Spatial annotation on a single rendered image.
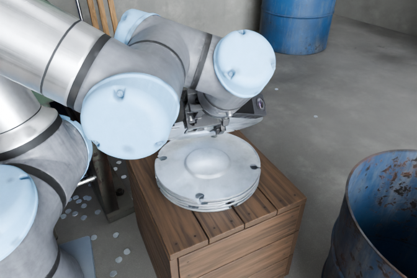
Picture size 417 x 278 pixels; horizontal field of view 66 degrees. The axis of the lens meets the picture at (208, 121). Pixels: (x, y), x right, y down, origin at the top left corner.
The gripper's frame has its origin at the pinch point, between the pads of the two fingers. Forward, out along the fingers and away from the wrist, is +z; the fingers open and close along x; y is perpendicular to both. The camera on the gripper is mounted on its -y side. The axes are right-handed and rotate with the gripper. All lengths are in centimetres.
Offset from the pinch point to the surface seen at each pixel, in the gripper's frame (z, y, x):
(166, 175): 17.9, 9.7, 9.3
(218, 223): 9.3, 0.4, 23.1
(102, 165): 45, 28, 1
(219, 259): 13.9, 0.7, 32.0
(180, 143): 26.7, 3.2, 0.5
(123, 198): 64, 24, 13
